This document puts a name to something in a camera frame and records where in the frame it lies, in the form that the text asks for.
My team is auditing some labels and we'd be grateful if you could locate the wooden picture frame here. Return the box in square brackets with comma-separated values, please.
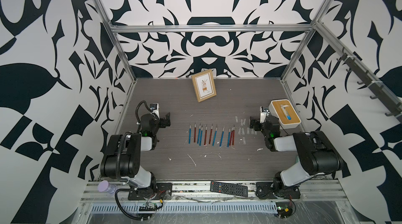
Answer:
[191, 70, 217, 102]

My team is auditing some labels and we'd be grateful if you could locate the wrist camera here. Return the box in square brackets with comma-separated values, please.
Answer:
[150, 103, 160, 118]
[260, 106, 270, 124]

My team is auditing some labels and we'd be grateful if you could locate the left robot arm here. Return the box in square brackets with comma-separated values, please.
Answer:
[100, 113, 171, 191]

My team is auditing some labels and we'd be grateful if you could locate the white cable duct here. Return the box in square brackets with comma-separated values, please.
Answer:
[91, 202, 277, 214]

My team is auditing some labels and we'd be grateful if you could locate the white box with wooden lid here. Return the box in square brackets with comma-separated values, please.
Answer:
[269, 99, 301, 130]

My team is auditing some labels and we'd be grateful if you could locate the black remote control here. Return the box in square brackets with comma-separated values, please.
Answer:
[210, 181, 248, 197]

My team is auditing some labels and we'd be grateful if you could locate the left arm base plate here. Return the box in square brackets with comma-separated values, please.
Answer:
[128, 183, 173, 201]

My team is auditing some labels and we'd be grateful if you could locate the red carving knife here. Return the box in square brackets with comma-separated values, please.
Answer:
[228, 126, 234, 147]
[231, 125, 235, 146]
[203, 125, 208, 145]

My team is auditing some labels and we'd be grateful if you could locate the black wall hook rail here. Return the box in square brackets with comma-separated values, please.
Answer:
[337, 47, 402, 123]

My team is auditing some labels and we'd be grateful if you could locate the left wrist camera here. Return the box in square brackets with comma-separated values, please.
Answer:
[150, 103, 160, 118]

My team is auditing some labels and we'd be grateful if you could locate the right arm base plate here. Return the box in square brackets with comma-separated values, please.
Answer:
[255, 182, 300, 200]

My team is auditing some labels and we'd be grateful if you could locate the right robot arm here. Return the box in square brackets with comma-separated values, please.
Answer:
[250, 116, 344, 199]

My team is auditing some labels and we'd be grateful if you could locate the blue knife capped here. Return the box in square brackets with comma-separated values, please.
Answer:
[198, 126, 204, 146]
[227, 129, 231, 148]
[219, 126, 225, 148]

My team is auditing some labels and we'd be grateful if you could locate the red knife capped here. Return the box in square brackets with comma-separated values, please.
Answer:
[208, 124, 213, 144]

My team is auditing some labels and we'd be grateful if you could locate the blue carving knife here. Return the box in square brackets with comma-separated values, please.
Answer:
[196, 124, 201, 145]
[212, 125, 218, 146]

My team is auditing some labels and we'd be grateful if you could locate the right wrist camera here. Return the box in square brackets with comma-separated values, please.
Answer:
[260, 106, 270, 124]

